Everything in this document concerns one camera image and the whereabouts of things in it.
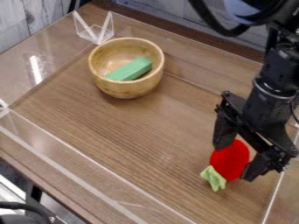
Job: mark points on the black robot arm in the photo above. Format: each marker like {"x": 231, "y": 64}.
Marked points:
{"x": 279, "y": 15}

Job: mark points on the clear acrylic tray wall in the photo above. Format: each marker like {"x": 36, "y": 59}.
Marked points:
{"x": 87, "y": 187}

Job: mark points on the black table leg bracket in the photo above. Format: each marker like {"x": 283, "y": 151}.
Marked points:
{"x": 25, "y": 210}

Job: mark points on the wooden bowl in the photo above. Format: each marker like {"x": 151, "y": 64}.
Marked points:
{"x": 111, "y": 55}

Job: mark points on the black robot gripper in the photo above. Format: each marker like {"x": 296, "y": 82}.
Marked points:
{"x": 258, "y": 119}

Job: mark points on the red plush strawberry toy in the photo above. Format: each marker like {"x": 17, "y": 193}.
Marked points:
{"x": 227, "y": 163}

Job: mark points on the green rectangular block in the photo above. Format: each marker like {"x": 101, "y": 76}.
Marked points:
{"x": 131, "y": 70}

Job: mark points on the clear acrylic corner bracket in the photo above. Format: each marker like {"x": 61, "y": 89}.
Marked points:
{"x": 93, "y": 33}

